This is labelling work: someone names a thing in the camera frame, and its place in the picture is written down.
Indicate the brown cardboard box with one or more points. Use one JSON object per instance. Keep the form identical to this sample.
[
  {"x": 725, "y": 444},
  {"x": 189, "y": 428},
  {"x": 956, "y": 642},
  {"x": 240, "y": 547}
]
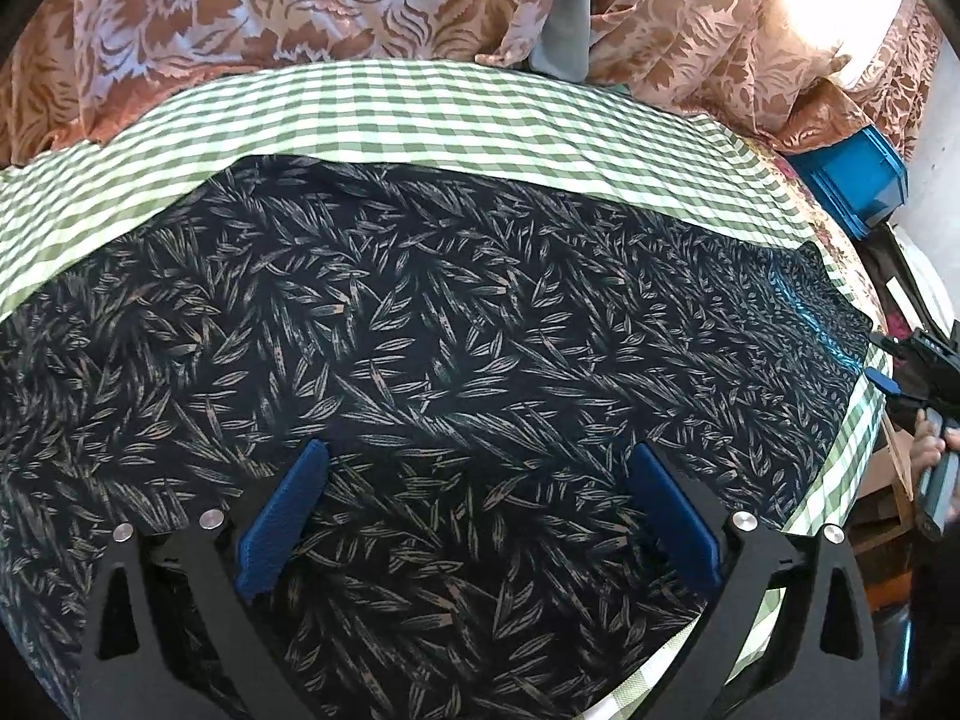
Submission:
[{"x": 885, "y": 480}]

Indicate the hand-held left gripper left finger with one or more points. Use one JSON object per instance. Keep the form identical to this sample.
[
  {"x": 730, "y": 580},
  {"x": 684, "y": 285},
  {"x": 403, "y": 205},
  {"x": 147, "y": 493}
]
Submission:
[{"x": 281, "y": 521}]

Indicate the pink floral curtain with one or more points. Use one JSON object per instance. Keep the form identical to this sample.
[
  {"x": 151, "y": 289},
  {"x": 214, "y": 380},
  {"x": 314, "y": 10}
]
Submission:
[
  {"x": 262, "y": 7},
  {"x": 712, "y": 37}
]

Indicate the blue plastic crate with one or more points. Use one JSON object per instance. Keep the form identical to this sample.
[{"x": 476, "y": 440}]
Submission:
[{"x": 855, "y": 180}]

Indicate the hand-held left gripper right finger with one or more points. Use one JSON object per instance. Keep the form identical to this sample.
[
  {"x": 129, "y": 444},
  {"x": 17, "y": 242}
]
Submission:
[{"x": 679, "y": 517}]

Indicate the dark leaf print pants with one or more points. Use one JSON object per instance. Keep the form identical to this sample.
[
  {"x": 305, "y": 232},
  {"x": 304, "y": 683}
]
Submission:
[{"x": 450, "y": 315}]

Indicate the grey cloth strip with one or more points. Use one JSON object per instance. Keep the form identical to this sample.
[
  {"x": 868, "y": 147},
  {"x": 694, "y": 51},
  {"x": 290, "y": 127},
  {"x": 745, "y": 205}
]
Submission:
[{"x": 566, "y": 15}]

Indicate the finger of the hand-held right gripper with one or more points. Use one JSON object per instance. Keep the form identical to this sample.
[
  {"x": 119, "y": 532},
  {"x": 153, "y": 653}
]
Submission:
[
  {"x": 883, "y": 381},
  {"x": 892, "y": 345}
]

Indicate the dark bag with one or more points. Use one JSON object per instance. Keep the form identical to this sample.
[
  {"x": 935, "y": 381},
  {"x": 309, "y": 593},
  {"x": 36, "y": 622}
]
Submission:
[{"x": 911, "y": 307}]

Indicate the person's right hand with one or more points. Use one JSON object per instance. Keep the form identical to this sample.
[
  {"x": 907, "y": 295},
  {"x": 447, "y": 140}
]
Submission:
[{"x": 926, "y": 454}]

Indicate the green checked tablecloth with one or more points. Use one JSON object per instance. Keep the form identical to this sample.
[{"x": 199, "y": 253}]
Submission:
[{"x": 450, "y": 112}]

